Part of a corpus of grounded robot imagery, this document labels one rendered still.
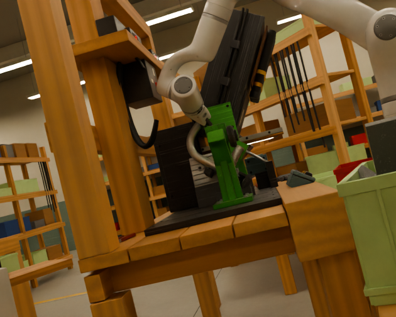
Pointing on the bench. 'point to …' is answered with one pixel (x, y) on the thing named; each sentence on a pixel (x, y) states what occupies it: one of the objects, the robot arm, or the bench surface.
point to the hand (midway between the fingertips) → (199, 121)
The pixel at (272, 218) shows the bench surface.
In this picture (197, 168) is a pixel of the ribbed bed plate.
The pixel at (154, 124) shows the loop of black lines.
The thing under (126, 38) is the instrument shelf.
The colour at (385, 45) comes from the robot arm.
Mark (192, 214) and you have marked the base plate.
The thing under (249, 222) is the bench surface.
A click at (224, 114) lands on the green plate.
